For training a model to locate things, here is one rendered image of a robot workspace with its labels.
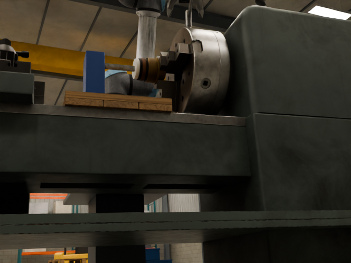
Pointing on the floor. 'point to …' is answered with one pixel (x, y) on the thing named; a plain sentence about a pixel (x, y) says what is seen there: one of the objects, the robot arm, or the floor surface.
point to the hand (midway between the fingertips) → (185, 17)
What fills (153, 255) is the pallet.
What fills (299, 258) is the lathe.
